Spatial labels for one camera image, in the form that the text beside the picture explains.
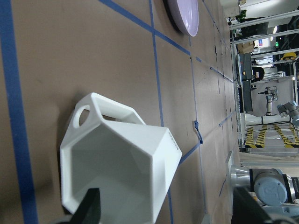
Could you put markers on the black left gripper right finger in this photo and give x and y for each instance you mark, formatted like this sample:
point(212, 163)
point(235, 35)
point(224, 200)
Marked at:
point(247, 211)

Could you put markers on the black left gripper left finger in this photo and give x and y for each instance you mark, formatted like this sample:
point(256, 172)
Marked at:
point(89, 210)

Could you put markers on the white hexagonal cup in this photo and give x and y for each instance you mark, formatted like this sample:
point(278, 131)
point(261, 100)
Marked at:
point(108, 146)

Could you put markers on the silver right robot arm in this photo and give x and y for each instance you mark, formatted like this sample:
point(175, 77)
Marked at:
point(263, 196)

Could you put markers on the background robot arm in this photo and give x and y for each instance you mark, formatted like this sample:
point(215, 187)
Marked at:
point(279, 113)

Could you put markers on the lavender plate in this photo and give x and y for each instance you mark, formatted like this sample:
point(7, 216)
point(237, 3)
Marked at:
point(185, 15)

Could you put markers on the brown paper table cover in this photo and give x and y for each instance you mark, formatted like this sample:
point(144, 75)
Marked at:
point(55, 52)

